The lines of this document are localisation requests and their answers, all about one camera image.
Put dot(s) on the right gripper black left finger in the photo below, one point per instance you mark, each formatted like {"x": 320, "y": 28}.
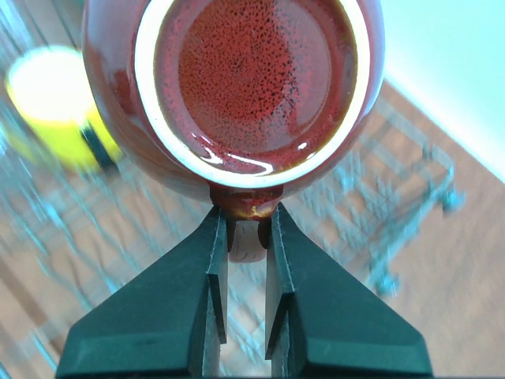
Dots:
{"x": 168, "y": 322}

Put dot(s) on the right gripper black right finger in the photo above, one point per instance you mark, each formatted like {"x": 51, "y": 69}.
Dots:
{"x": 321, "y": 322}

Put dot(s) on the dark red round mug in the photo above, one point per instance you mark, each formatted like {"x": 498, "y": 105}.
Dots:
{"x": 239, "y": 103}

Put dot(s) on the yellow mug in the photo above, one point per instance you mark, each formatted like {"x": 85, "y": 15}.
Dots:
{"x": 49, "y": 89}

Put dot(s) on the grey wire dish rack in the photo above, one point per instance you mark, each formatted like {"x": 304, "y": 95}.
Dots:
{"x": 78, "y": 236}

